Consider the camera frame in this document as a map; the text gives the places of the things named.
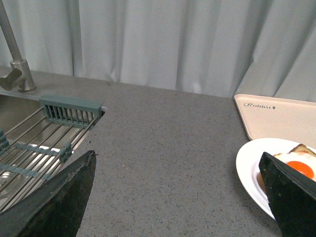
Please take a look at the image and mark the fried egg toy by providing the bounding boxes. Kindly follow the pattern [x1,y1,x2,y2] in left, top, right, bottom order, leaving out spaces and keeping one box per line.
[273,152,316,182]

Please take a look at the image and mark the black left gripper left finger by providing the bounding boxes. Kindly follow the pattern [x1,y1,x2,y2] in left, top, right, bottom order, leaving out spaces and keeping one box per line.
[0,151,96,237]

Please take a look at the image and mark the bottom bread slice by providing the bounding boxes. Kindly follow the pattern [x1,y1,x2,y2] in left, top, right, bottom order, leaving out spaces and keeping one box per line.
[256,143,316,194]

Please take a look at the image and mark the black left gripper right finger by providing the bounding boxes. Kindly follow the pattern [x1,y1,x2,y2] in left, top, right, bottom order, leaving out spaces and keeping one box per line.
[259,152,316,237]

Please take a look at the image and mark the beige rabbit tray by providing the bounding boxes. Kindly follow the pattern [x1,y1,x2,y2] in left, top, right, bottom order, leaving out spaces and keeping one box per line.
[234,94,316,148]

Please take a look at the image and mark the stainless steel sink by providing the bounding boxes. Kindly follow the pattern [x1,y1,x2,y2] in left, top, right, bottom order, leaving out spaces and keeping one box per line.
[0,89,109,213]

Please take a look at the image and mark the white curtain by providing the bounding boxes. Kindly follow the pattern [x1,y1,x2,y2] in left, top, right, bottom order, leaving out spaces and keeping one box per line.
[3,0,316,102]

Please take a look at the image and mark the teal sink drying rack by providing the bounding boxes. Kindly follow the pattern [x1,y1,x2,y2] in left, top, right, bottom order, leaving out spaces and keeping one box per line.
[0,95,109,212]

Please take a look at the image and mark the white round plate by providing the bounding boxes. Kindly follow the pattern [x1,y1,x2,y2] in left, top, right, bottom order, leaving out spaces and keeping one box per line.
[235,138,316,221]

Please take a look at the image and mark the steel faucet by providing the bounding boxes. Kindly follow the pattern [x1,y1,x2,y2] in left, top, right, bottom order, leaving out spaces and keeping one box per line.
[0,1,37,92]

